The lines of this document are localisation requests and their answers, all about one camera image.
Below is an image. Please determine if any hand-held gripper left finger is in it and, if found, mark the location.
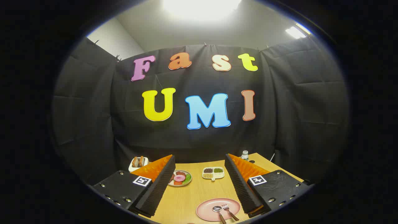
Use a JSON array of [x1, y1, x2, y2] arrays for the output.
[[92, 155, 176, 217]]

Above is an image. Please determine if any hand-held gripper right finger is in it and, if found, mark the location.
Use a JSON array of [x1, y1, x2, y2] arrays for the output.
[[224, 153, 312, 218]]

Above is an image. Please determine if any metal fork with brown handle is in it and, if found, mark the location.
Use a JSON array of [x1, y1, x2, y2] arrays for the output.
[[221, 204, 240, 222]]

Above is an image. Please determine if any metal spoon with brown handle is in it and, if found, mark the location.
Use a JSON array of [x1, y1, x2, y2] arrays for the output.
[[212, 206, 227, 224]]

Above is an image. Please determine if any white divided dish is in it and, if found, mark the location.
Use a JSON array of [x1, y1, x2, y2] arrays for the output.
[[202, 167, 225, 182]]

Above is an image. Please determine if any white oval food plate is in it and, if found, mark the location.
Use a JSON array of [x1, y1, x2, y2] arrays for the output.
[[168, 170, 192, 187]]

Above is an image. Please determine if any white toaster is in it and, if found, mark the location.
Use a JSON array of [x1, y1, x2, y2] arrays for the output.
[[128, 157, 150, 172]]

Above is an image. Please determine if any pink round plate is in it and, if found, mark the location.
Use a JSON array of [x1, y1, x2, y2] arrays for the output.
[[196, 198, 241, 222]]

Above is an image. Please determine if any small ceiling light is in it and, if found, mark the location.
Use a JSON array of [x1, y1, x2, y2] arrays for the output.
[[285, 23, 312, 39]]

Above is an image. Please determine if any large ceiling light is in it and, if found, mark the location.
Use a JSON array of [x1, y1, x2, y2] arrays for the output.
[[162, 0, 243, 21]]

